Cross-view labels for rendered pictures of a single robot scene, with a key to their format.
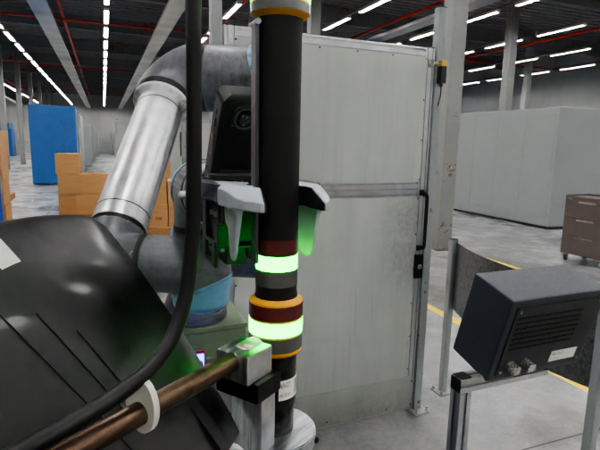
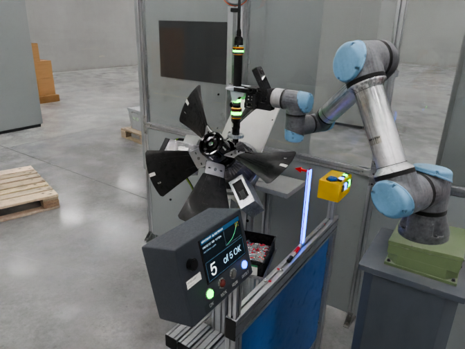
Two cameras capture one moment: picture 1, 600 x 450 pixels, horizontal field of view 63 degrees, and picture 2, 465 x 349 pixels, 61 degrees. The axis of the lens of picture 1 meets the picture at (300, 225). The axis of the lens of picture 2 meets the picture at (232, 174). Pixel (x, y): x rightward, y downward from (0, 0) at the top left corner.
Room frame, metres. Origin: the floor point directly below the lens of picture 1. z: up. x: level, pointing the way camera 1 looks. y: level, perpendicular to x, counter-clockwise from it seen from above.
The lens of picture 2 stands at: (1.73, -0.90, 1.71)
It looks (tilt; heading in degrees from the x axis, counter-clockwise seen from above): 21 degrees down; 146
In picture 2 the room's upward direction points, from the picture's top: 2 degrees clockwise
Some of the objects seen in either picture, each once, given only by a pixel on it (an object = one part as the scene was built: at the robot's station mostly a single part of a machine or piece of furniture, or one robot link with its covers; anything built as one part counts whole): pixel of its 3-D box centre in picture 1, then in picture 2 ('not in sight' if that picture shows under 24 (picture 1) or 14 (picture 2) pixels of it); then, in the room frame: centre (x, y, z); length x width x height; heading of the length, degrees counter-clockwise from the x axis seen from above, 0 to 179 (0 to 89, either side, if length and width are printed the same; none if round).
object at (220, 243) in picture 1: (237, 210); (260, 97); (0.48, 0.06, 1.44); 0.12 x 0.08 x 0.09; 23
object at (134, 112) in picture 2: not in sight; (151, 117); (-4.08, 1.42, 0.31); 0.60 x 0.42 x 0.33; 103
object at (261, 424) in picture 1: (268, 390); (235, 124); (0.37, 0.02, 1.31); 0.09 x 0.07 x 0.10; 148
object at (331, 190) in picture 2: not in sight; (334, 187); (0.60, 0.43, 1.02); 0.16 x 0.10 x 0.11; 113
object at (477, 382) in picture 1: (501, 374); not in sight; (0.96, -0.43, 1.04); 0.24 x 0.03 x 0.03; 113
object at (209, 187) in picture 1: (225, 191); not in sight; (0.42, 0.06, 1.46); 0.09 x 0.05 x 0.02; 13
